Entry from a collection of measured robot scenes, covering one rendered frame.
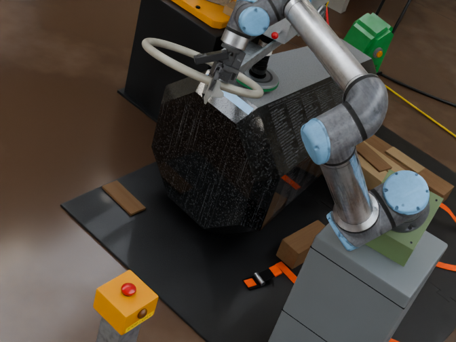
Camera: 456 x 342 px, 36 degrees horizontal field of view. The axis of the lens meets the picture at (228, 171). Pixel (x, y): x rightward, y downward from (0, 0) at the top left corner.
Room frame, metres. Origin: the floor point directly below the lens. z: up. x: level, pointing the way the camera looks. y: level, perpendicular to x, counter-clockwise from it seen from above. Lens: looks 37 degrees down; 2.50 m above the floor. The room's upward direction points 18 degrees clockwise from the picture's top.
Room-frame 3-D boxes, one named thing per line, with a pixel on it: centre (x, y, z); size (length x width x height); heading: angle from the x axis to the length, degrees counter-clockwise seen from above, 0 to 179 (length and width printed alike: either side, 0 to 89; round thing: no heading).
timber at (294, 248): (2.80, -0.51, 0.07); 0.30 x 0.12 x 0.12; 145
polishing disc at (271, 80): (2.92, 0.01, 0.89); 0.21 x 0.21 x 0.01
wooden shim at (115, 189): (2.78, 0.48, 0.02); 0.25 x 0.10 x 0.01; 56
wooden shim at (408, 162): (3.81, -1.05, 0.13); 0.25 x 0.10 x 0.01; 58
